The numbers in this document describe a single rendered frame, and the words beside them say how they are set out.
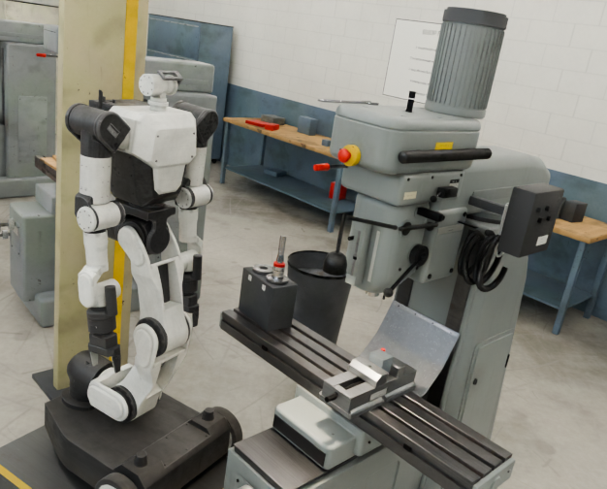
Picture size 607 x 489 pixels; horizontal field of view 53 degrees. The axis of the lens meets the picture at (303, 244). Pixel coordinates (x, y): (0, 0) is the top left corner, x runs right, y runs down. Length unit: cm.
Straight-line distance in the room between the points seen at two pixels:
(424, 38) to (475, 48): 509
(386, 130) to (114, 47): 182
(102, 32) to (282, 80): 562
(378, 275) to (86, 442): 123
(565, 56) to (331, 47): 298
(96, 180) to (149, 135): 21
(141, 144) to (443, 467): 132
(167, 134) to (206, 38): 712
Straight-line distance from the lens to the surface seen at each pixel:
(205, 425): 246
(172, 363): 232
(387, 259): 192
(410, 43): 722
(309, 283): 397
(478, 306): 233
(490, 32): 205
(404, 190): 181
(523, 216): 196
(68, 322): 353
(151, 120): 195
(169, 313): 216
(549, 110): 633
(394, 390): 216
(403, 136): 172
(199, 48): 901
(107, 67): 321
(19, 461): 267
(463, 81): 203
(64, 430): 252
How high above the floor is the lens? 207
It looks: 19 degrees down
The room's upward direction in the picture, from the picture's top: 9 degrees clockwise
